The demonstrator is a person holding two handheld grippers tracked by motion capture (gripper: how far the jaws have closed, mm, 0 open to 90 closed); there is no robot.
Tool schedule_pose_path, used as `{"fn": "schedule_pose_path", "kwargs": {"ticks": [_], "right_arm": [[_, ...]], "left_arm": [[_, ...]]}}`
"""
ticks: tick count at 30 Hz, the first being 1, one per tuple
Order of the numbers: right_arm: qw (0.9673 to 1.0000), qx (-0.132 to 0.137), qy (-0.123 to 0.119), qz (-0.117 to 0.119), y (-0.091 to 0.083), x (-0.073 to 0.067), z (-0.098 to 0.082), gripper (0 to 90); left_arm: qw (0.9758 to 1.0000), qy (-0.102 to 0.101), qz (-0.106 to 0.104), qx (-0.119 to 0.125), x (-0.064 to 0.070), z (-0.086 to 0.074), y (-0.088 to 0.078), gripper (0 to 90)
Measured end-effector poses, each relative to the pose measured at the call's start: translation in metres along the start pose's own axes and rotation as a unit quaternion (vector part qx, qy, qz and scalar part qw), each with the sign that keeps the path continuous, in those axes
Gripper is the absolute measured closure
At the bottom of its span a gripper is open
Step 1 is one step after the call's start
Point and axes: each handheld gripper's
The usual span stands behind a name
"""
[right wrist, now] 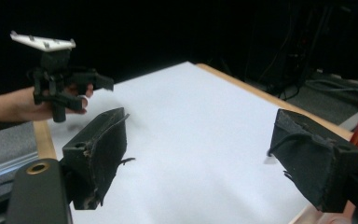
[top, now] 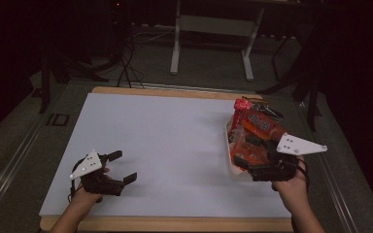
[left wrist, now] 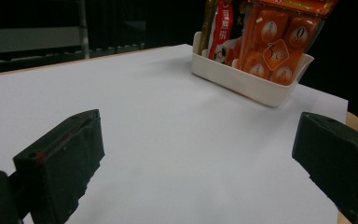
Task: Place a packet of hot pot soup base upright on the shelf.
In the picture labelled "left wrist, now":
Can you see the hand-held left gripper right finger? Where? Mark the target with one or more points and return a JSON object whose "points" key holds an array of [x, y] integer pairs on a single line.
{"points": [[338, 158]]}

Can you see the orange multi-sachet packet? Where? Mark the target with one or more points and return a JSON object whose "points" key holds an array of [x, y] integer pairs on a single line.
{"points": [[270, 31]]}

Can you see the gold foil packet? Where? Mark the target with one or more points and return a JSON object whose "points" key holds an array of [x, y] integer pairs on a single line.
{"points": [[206, 28]]}

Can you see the white board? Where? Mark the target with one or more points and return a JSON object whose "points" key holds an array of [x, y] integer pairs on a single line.
{"points": [[167, 140]]}

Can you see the white metal stand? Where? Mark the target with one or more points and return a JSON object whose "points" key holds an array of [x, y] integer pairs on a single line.
{"points": [[28, 39]]}

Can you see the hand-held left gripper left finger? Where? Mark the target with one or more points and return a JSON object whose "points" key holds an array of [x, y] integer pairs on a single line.
{"points": [[62, 161]]}

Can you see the red and black food packet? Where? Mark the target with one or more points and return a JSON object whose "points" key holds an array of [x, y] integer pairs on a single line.
{"points": [[223, 31]]}

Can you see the white plastic container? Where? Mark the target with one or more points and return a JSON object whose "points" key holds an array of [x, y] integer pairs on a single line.
{"points": [[248, 84]]}

